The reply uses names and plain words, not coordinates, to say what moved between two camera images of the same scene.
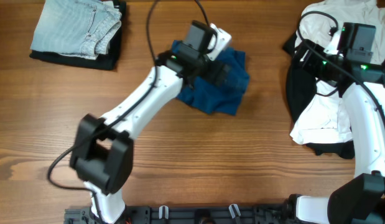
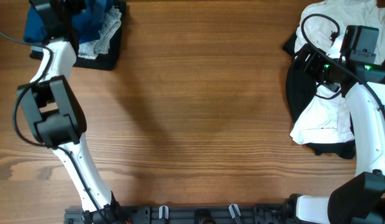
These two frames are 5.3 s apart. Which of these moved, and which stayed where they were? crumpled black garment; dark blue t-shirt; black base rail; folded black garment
Moved: dark blue t-shirt
Stayed: black base rail; folded black garment; crumpled black garment
